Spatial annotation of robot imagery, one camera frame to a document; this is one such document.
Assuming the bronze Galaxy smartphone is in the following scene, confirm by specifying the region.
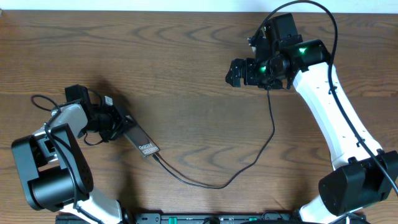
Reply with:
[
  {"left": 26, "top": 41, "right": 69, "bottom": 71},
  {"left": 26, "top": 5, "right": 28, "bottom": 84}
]
[{"left": 124, "top": 123, "right": 160, "bottom": 157}]

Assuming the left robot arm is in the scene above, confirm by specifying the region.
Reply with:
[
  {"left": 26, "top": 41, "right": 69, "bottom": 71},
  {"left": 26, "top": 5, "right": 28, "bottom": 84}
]
[{"left": 11, "top": 85, "right": 136, "bottom": 223}]

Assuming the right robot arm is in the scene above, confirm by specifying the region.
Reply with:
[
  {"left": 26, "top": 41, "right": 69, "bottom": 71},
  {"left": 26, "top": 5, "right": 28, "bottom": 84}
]
[{"left": 226, "top": 14, "right": 397, "bottom": 223}]

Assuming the black USB charging cable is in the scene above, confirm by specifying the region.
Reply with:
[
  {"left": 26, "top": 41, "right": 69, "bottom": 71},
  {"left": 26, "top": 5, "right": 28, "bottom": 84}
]
[{"left": 150, "top": 88, "right": 276, "bottom": 190}]

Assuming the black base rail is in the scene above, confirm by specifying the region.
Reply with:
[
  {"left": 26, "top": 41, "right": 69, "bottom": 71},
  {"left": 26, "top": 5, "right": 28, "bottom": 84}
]
[{"left": 55, "top": 212, "right": 370, "bottom": 224}]

